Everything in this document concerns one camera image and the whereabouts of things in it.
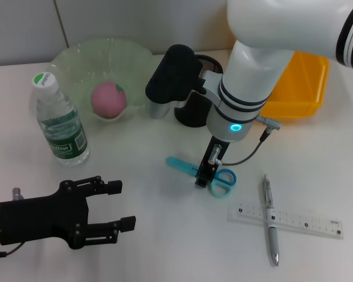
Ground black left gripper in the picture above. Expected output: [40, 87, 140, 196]
[0, 175, 136, 250]

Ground yellow plastic bin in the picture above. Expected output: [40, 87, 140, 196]
[258, 51, 330, 119]

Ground blue scissors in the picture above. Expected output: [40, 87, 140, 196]
[165, 156, 237, 200]

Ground silver ballpoint pen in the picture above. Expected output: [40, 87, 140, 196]
[262, 173, 280, 267]

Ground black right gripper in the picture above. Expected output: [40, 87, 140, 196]
[195, 135, 232, 189]

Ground clear plastic ruler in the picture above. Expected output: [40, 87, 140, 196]
[227, 200, 344, 239]

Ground pale green glass fruit plate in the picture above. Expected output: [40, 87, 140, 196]
[49, 36, 165, 122]

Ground black mesh pen holder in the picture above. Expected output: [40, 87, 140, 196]
[173, 53, 224, 128]

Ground right arm gripper cable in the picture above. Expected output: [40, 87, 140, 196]
[208, 115, 273, 167]

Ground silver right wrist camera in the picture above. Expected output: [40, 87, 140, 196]
[145, 43, 208, 120]

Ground clear green-label water bottle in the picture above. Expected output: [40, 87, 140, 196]
[31, 71, 91, 167]

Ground pink peach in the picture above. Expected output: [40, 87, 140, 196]
[90, 82, 128, 119]

